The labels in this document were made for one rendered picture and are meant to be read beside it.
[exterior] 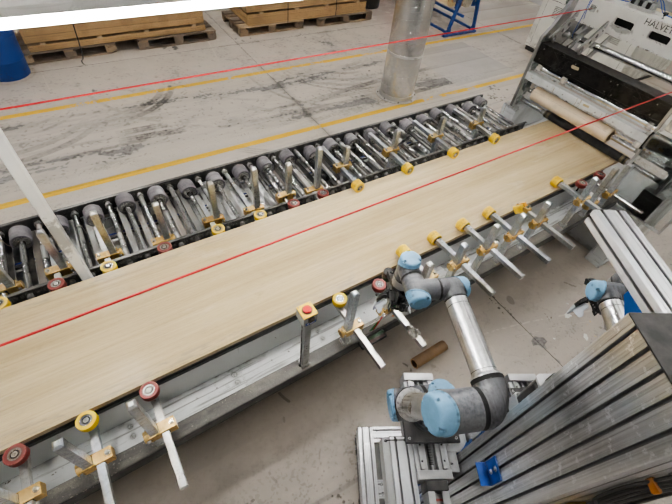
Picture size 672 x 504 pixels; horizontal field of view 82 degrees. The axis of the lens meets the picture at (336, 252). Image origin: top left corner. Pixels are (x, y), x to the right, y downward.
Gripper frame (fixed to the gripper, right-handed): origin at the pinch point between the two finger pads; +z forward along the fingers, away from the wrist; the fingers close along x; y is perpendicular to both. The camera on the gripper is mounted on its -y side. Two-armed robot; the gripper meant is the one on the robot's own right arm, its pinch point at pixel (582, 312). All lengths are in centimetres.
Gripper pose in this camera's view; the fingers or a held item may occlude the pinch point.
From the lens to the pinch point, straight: 200.2
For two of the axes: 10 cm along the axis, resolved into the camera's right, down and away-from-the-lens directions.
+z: -0.9, 6.6, 7.5
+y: 0.3, 7.5, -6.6
